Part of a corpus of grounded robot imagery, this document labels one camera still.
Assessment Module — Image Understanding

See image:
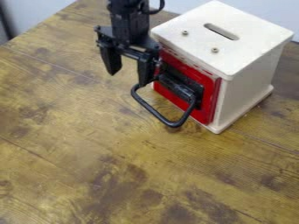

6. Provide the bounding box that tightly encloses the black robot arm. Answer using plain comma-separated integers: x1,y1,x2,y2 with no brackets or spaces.
95,0,164,87

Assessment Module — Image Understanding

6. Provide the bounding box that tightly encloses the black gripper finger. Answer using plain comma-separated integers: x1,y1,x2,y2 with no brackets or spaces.
100,47,123,75
137,57,155,87

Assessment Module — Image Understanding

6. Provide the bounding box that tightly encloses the white wooden box cabinet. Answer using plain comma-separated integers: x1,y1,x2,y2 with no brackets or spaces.
151,0,294,134

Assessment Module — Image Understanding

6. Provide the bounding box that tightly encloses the red wooden drawer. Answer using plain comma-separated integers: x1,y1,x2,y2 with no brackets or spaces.
160,45,221,125

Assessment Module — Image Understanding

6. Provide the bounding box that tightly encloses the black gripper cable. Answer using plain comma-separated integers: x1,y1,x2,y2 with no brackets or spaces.
141,0,165,16

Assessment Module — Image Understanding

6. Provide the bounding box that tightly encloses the black metal drawer handle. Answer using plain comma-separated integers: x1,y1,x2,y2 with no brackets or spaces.
129,73,205,129

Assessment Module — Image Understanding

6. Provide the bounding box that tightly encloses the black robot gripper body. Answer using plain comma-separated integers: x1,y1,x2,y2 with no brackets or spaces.
95,10,160,60

